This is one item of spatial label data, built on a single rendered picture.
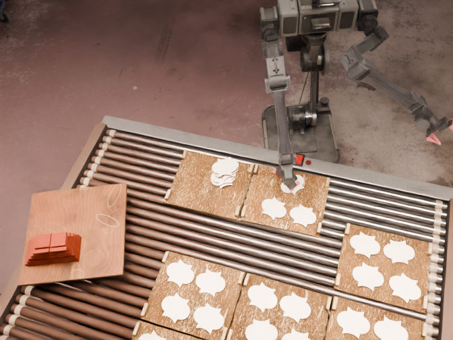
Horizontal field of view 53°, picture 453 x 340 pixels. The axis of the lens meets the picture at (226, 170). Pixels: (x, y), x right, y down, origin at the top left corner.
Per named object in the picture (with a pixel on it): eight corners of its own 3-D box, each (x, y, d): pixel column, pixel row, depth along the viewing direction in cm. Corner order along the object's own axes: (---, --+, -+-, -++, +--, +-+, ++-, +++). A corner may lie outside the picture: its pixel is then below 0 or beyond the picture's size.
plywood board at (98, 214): (34, 194, 243) (33, 193, 242) (127, 184, 242) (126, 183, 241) (19, 286, 217) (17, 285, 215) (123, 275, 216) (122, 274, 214)
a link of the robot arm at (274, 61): (286, 54, 191) (263, 58, 192) (290, 86, 197) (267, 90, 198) (281, 38, 232) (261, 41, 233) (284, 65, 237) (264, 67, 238)
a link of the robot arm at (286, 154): (288, 71, 200) (264, 75, 201) (289, 75, 195) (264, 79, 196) (297, 158, 220) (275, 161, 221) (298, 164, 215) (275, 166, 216)
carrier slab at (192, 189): (186, 151, 263) (185, 150, 262) (255, 166, 255) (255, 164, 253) (164, 203, 246) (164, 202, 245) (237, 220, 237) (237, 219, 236)
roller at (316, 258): (77, 193, 259) (74, 189, 255) (438, 286, 217) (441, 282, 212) (73, 201, 257) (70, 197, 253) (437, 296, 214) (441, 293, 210)
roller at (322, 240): (85, 179, 264) (82, 175, 260) (440, 266, 221) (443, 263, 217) (81, 186, 262) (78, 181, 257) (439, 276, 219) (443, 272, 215)
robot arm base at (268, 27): (278, 36, 240) (278, 17, 230) (279, 46, 236) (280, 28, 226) (261, 38, 241) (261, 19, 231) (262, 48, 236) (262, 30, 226)
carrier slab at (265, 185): (256, 165, 255) (256, 164, 253) (329, 179, 246) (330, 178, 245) (240, 220, 237) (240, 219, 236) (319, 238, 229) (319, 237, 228)
